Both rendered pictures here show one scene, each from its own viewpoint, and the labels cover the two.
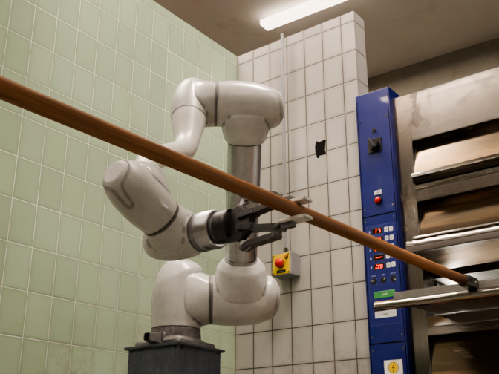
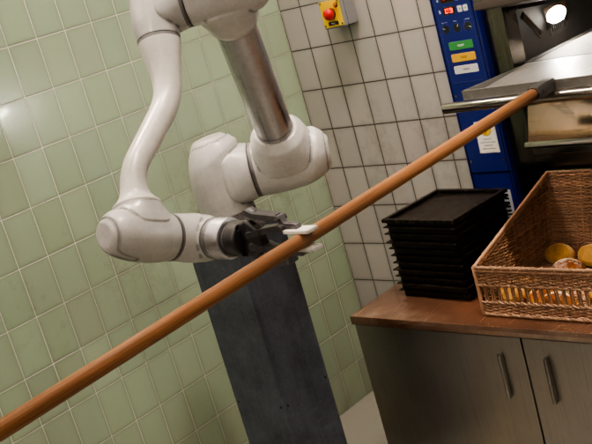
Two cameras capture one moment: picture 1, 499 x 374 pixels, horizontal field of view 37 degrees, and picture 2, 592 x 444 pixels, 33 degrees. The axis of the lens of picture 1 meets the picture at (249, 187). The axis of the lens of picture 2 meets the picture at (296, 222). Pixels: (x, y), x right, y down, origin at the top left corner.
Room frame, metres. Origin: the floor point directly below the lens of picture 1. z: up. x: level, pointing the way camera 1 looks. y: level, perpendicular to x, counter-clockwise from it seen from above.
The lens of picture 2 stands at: (-0.40, -0.40, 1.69)
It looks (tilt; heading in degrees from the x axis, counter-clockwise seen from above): 14 degrees down; 10
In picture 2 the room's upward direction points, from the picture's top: 16 degrees counter-clockwise
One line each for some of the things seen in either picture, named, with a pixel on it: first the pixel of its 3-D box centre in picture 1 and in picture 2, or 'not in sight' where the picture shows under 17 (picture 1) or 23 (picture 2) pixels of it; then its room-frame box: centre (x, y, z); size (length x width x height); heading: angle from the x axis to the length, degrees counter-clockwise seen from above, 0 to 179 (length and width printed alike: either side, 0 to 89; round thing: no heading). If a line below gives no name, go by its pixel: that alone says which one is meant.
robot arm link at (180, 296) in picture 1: (180, 294); (220, 173); (2.30, 0.22, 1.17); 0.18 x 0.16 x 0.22; 93
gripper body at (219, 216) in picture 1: (235, 224); (248, 238); (1.56, 0.03, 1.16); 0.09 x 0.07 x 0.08; 53
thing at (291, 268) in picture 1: (285, 265); (337, 11); (3.06, -0.15, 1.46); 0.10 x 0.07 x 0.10; 53
